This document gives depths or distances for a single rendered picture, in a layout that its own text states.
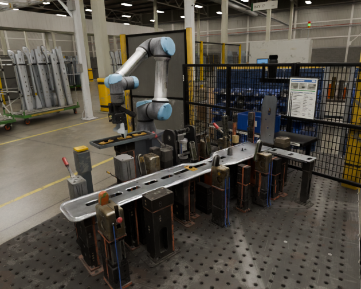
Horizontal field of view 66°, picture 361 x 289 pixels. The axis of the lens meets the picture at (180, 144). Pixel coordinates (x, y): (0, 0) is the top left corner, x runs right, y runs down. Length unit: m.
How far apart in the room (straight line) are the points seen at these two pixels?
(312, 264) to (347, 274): 0.14
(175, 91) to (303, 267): 3.22
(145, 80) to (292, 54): 4.99
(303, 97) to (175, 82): 2.33
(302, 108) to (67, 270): 1.82
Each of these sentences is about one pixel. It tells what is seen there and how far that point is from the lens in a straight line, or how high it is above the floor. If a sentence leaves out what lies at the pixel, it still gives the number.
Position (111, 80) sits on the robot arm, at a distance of 1.61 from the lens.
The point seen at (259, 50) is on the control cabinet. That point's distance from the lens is 8.66.
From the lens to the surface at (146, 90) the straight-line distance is 4.50.
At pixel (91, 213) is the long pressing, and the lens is 1.25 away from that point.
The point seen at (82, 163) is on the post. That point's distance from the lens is 1.58.
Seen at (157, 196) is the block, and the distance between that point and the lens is 1.25.
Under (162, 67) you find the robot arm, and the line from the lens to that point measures 1.89.
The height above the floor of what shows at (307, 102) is 1.27.
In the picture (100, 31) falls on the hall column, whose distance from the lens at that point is 9.41.
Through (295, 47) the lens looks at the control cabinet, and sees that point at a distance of 8.45.
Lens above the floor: 1.60
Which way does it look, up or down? 17 degrees down
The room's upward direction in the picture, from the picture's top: 2 degrees counter-clockwise
